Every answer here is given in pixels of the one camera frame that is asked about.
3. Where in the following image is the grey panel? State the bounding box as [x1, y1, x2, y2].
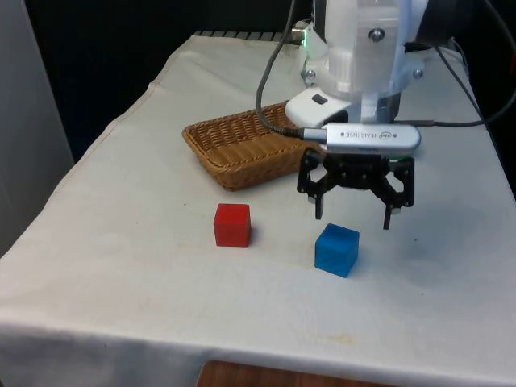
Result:
[0, 0, 76, 259]

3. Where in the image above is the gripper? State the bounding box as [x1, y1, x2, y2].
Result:
[296, 148, 417, 231]

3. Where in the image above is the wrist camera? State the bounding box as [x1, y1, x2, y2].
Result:
[321, 123, 423, 155]

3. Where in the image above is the blue cube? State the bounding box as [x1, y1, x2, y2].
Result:
[314, 223, 360, 279]

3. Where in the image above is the black cable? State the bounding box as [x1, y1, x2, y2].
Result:
[393, 86, 516, 127]
[434, 43, 485, 121]

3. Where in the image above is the wicker basket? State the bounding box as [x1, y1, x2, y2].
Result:
[181, 101, 323, 192]

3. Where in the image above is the red cube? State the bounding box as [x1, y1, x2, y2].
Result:
[213, 203, 252, 248]

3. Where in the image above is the grey cable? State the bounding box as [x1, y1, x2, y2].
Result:
[256, 0, 326, 140]

